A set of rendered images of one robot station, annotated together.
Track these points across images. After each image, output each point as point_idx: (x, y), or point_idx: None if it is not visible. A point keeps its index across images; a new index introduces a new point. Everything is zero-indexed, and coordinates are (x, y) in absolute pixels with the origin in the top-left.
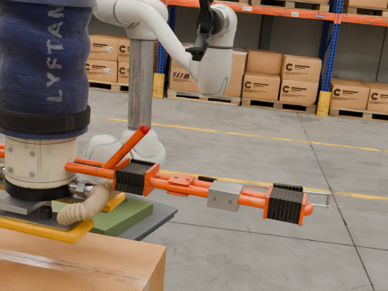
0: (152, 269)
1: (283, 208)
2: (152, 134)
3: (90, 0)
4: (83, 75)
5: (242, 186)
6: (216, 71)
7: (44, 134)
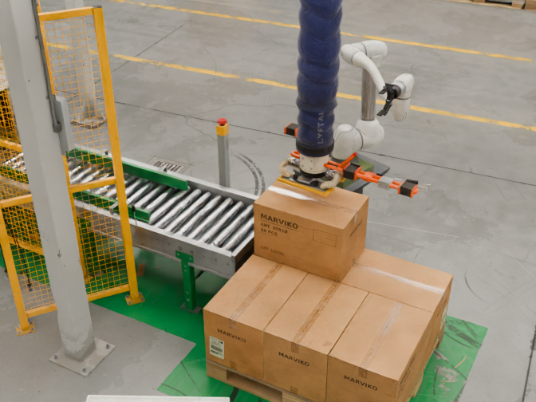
0: (360, 207)
1: (405, 191)
2: (375, 124)
3: (334, 104)
4: (331, 131)
5: (392, 179)
6: (400, 110)
7: (316, 155)
